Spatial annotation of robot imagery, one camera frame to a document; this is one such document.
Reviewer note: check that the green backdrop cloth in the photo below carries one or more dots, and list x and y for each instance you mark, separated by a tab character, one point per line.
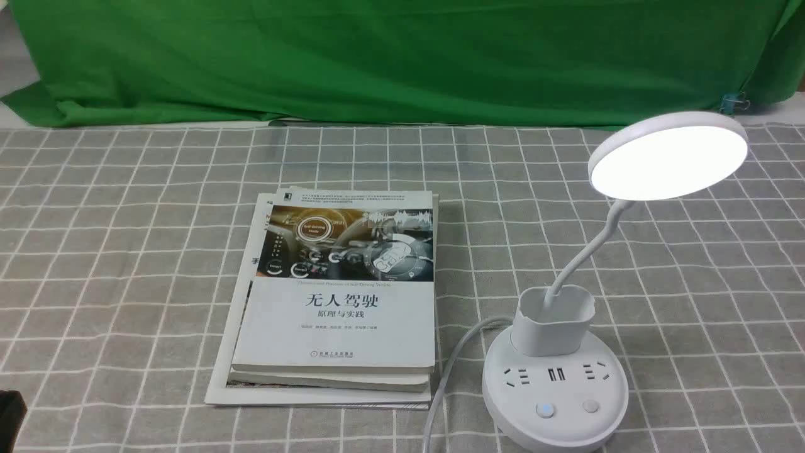
509	63

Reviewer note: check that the blue binder clip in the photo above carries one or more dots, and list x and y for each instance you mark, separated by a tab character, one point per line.
734	103

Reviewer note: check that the top self-driving textbook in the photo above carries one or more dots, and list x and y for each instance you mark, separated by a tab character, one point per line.
339	321

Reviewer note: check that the middle white book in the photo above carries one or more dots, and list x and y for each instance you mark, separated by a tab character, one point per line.
327	379

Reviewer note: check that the black object at left edge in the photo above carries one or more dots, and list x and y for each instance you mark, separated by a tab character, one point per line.
13	411

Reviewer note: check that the grey checkered tablecloth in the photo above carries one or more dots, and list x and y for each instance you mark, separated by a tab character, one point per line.
120	250

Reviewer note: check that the bottom large white book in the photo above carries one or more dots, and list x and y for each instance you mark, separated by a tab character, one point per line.
225	390

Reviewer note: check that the white round desk lamp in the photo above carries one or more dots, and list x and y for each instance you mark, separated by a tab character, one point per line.
550	384

